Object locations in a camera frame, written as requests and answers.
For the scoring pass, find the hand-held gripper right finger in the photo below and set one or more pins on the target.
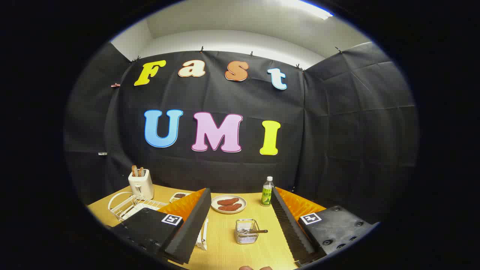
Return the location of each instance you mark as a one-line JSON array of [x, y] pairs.
[[290, 228]]

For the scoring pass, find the white toaster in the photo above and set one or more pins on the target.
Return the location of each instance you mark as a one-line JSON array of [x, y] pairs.
[[141, 185]]

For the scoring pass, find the white divided seasoning tray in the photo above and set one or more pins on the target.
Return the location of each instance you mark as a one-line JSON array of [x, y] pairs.
[[180, 196]]

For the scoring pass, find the black backdrop cloth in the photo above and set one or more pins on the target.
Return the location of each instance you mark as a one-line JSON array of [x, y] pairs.
[[225, 168]]

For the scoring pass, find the white round meat dish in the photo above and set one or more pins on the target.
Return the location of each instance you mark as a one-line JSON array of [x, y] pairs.
[[214, 204]]

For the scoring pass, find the brown meat piece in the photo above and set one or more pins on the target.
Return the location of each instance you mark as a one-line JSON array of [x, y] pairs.
[[230, 207], [228, 201]]

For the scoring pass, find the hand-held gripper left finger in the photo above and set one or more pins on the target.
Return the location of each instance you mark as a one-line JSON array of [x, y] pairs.
[[193, 228]]

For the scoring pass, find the green label drink bottle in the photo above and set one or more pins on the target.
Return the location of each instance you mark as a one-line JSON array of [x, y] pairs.
[[267, 195]]

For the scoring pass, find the toasted bread slice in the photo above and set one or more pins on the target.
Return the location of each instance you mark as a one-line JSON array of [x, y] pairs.
[[141, 172], [134, 171]]

